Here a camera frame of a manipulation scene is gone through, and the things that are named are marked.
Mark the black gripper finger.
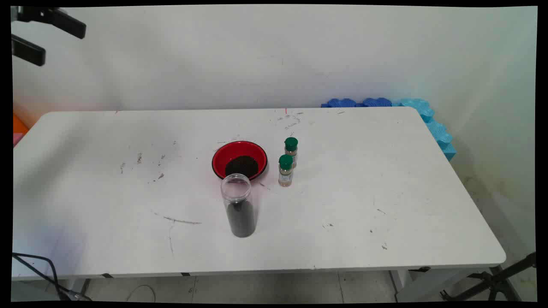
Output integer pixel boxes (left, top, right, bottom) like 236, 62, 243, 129
11, 6, 86, 39
12, 34, 46, 67

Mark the black seeds heap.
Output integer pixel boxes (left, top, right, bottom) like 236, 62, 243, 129
226, 200, 256, 238
225, 156, 259, 177

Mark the clear plastic jar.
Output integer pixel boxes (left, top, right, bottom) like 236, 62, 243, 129
220, 173, 257, 238

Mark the orange foam block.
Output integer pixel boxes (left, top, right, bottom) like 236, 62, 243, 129
13, 112, 30, 136

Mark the red bowl with black rim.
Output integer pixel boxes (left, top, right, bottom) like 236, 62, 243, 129
211, 141, 268, 181

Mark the white table leg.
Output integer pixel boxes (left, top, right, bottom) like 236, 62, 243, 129
64, 278, 91, 301
389, 267, 493, 302

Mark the green-capped spice bottle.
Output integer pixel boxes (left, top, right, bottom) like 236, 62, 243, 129
278, 154, 294, 187
284, 137, 298, 168

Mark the dark blue foam mat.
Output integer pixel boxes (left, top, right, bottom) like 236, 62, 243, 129
321, 98, 393, 108

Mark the light blue foam mat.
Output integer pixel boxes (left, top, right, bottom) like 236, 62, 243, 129
392, 98, 457, 162

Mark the black tripod stand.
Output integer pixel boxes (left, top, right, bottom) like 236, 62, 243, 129
440, 252, 536, 302

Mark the black floor cable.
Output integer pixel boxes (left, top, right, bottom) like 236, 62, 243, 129
12, 252, 92, 301

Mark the thin white floor cable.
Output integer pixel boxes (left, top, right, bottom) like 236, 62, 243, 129
125, 284, 156, 302

